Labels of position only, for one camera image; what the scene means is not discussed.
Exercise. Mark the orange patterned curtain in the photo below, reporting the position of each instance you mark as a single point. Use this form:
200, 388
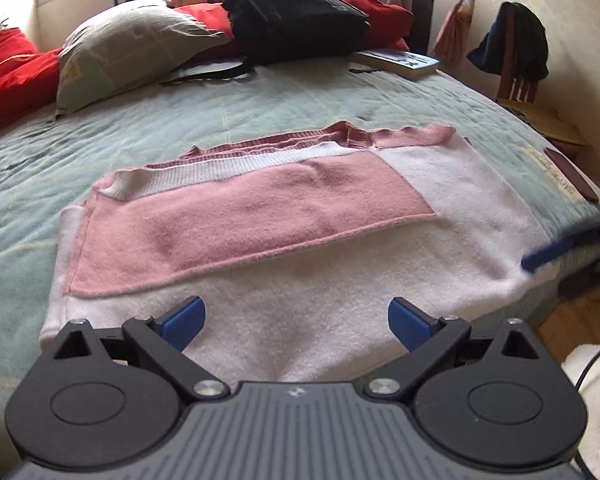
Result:
457, 15

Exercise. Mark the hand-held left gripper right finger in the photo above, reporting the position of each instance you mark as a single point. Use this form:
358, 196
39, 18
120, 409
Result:
410, 326

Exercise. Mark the red cushion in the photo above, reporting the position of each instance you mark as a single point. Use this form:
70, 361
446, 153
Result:
380, 15

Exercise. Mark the wooden chair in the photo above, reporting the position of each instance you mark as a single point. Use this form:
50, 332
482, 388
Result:
540, 110

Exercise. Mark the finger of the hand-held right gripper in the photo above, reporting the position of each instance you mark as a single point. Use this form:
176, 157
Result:
550, 255

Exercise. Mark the pink and white sweater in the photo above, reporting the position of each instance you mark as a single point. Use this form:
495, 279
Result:
255, 210

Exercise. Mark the black backpack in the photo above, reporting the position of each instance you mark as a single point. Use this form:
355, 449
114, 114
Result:
290, 10

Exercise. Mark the paperback book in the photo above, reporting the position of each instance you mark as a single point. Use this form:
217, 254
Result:
400, 62

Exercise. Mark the grey plaid pillow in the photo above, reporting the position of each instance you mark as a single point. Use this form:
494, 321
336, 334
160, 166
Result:
130, 45

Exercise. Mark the person's right forearm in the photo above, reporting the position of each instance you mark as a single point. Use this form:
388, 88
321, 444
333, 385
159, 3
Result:
597, 410

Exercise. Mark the dark brown oblong object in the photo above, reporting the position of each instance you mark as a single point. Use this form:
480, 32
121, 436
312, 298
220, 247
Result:
572, 177

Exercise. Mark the dark clothes on chair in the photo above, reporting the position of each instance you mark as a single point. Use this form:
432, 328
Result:
515, 45

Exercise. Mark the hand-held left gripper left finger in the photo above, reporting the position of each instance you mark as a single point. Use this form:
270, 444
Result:
182, 324

